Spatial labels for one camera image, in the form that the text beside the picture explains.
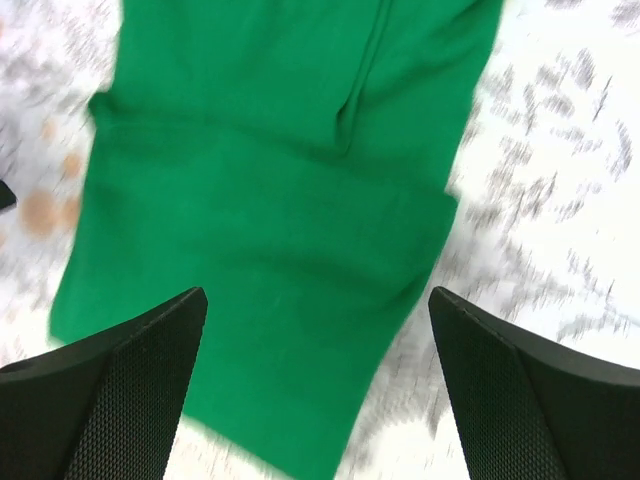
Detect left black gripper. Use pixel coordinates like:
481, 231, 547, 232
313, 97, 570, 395
0, 180, 17, 213

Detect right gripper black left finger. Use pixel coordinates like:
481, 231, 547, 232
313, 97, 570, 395
1, 288, 207, 480

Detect green t shirt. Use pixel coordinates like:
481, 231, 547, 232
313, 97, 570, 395
50, 0, 502, 479

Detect floral table mat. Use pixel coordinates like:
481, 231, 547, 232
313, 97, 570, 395
1, 1, 639, 479

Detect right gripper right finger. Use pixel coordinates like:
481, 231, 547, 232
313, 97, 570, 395
428, 287, 639, 480

